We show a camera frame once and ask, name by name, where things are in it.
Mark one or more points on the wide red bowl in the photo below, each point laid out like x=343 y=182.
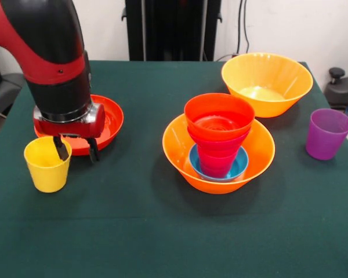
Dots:
x=114 y=118

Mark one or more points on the pink plastic cup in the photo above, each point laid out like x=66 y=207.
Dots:
x=216 y=165

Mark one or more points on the blue plastic bowl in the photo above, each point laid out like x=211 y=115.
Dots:
x=242 y=165

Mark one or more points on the pink plastic bowl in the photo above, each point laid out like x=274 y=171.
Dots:
x=217 y=142

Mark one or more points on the yellow plastic cup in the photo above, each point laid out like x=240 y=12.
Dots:
x=47 y=176

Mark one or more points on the dark green tablecloth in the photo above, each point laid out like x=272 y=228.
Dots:
x=174 y=246

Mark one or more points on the small red bowl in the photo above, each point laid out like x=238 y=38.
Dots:
x=217 y=113

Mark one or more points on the purple plastic cup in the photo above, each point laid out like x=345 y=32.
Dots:
x=326 y=139

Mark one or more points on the black chair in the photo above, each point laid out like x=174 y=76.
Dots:
x=0 y=92

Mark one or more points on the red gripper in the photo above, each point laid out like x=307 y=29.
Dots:
x=75 y=128

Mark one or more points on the large orange bowl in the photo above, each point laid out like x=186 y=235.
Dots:
x=264 y=75
x=177 y=150

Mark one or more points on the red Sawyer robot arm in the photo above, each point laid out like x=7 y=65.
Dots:
x=46 y=58

